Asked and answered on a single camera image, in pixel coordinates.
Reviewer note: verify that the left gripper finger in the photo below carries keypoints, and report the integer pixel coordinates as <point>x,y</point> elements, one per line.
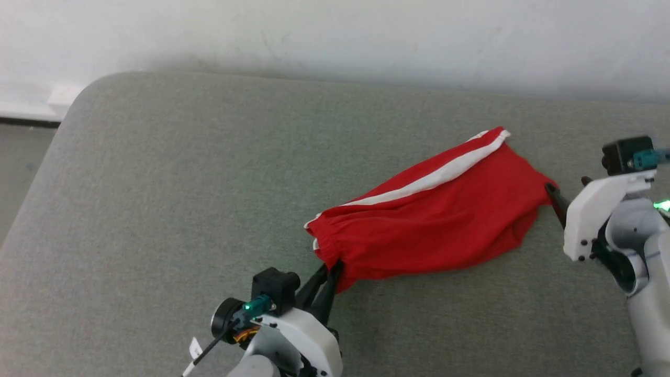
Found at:
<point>311,290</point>
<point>327,298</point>

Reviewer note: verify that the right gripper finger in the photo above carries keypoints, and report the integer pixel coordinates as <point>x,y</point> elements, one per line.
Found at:
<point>559,205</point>

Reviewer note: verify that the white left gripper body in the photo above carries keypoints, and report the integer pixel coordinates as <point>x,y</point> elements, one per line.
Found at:
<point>314,340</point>

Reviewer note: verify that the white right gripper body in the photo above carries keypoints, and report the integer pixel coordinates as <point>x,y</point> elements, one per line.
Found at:
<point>591,214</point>

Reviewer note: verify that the red shorts with white stripes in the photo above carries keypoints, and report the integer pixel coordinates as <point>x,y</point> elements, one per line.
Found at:
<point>434,225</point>

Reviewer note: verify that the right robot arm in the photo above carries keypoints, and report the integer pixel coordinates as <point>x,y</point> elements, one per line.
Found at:
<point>649,293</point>

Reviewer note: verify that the dark baseboard strip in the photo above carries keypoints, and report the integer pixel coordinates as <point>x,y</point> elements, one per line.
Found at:
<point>26,122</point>

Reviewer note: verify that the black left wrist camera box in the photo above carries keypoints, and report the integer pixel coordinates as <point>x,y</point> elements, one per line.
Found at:
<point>272,288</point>

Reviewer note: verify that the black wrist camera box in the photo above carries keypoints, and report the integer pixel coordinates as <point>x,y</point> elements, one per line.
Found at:
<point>272,288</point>
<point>620,154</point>

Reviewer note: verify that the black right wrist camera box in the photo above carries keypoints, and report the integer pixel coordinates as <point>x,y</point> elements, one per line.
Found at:
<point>620,154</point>

